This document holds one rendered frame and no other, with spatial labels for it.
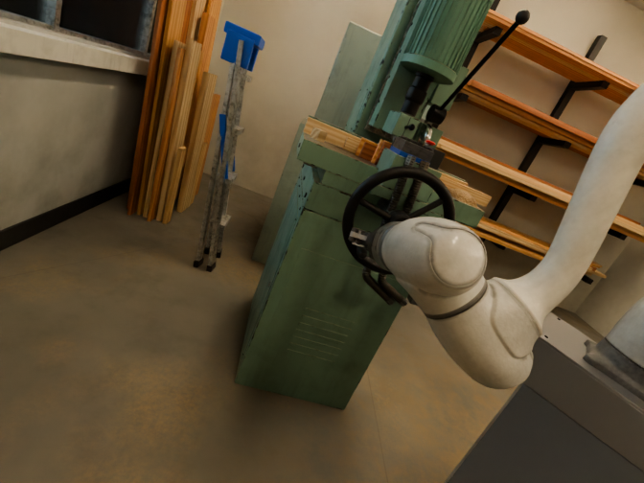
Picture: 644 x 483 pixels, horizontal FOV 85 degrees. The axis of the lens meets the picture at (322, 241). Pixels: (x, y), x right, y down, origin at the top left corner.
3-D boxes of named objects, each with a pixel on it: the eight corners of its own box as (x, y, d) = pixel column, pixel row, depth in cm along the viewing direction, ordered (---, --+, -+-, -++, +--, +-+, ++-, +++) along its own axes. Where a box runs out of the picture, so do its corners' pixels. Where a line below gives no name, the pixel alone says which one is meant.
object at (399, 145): (399, 154, 92) (408, 134, 90) (388, 149, 102) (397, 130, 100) (442, 172, 94) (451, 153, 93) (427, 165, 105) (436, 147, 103)
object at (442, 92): (429, 103, 127) (450, 59, 122) (422, 102, 136) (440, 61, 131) (449, 111, 129) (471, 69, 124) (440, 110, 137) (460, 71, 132)
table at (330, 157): (295, 165, 90) (303, 142, 88) (295, 148, 118) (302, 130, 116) (492, 241, 102) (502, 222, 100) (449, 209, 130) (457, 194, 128)
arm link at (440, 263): (363, 242, 55) (407, 308, 58) (404, 251, 40) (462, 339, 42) (416, 203, 57) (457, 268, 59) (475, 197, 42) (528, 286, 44)
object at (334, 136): (303, 131, 113) (308, 116, 111) (303, 131, 115) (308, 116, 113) (461, 196, 125) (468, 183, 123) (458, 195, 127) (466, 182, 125)
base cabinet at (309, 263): (232, 383, 128) (300, 208, 104) (251, 298, 181) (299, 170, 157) (345, 411, 137) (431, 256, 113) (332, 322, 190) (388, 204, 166)
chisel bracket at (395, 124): (389, 138, 110) (401, 111, 107) (379, 133, 123) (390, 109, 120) (409, 148, 111) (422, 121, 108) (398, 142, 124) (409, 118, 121)
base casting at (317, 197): (301, 208, 105) (312, 179, 102) (300, 170, 158) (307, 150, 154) (431, 255, 114) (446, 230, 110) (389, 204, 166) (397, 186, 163)
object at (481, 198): (343, 149, 114) (348, 137, 113) (342, 148, 116) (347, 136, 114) (486, 207, 125) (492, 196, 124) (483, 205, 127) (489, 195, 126)
